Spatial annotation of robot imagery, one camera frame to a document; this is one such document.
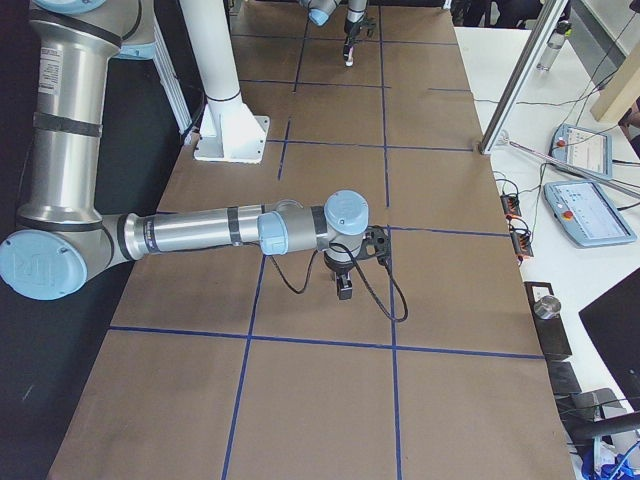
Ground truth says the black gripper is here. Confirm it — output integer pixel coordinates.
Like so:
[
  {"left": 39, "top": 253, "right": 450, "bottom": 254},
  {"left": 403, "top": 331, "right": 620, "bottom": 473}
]
[
  {"left": 347, "top": 15, "right": 375, "bottom": 38},
  {"left": 324, "top": 251, "right": 354, "bottom": 300}
]

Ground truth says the white brass PPR pipe fitting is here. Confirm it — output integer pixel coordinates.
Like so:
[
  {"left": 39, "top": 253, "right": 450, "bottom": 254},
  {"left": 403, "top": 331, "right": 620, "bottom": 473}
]
[{"left": 343, "top": 45, "right": 354, "bottom": 67}]

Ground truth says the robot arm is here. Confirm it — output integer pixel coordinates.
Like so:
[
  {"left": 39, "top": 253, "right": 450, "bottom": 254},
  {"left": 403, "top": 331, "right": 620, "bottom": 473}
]
[
  {"left": 1, "top": 1, "right": 371, "bottom": 301},
  {"left": 298, "top": 0, "right": 376, "bottom": 38}
]

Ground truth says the lower orange black connector hub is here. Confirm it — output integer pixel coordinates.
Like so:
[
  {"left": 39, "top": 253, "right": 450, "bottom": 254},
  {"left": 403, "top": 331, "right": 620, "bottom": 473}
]
[{"left": 509, "top": 223, "right": 534, "bottom": 263}]

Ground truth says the orange black connector hub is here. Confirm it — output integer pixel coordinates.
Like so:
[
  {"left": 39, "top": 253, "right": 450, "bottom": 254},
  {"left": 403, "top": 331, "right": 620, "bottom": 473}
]
[
  {"left": 500, "top": 186, "right": 521, "bottom": 219},
  {"left": 509, "top": 223, "right": 534, "bottom": 263}
]

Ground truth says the upper orange black connector hub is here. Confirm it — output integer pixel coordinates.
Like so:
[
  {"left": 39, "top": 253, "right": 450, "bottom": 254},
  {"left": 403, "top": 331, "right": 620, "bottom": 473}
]
[{"left": 500, "top": 186, "right": 521, "bottom": 219}]

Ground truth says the metal cylinder weight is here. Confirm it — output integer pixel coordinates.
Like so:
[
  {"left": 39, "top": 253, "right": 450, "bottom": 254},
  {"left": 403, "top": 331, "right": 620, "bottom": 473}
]
[{"left": 533, "top": 295, "right": 562, "bottom": 320}]

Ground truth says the black block stand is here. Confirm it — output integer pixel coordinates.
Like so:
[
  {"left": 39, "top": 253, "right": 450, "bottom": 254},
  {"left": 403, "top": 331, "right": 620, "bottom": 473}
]
[{"left": 524, "top": 281, "right": 572, "bottom": 361}]

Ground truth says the clear water bottle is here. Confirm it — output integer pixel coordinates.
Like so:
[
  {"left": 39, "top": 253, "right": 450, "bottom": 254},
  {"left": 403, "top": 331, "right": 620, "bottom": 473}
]
[{"left": 536, "top": 20, "right": 572, "bottom": 71}]

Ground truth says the lower teach pendant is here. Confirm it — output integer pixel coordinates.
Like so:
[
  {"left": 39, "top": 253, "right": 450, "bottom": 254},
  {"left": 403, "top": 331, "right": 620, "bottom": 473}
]
[{"left": 543, "top": 180, "right": 637, "bottom": 248}]

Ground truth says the teach pendant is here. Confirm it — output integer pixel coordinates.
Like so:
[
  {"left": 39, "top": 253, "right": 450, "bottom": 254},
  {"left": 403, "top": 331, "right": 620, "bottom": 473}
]
[
  {"left": 543, "top": 180, "right": 637, "bottom": 248},
  {"left": 549, "top": 123, "right": 613, "bottom": 180}
]

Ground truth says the upper teach pendant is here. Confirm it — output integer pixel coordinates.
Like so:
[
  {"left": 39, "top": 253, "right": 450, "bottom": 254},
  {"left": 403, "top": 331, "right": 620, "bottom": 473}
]
[{"left": 549, "top": 123, "right": 613, "bottom": 180}]

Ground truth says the right black braided cable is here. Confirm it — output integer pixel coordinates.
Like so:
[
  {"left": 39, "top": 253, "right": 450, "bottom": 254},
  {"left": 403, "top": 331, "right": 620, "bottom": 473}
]
[{"left": 264, "top": 243, "right": 409, "bottom": 324}]

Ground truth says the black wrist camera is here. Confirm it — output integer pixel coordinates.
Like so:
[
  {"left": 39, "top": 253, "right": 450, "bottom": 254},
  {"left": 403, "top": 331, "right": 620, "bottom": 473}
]
[{"left": 357, "top": 225, "right": 391, "bottom": 266}]

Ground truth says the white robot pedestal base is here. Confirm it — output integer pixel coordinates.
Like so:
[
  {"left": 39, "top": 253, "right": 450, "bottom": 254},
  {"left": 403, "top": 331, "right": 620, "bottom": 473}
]
[{"left": 180, "top": 0, "right": 270, "bottom": 164}]

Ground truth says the aluminium profile post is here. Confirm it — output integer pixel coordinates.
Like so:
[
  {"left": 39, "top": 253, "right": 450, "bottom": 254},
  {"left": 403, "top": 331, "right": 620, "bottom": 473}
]
[{"left": 478, "top": 0, "right": 568, "bottom": 155}]

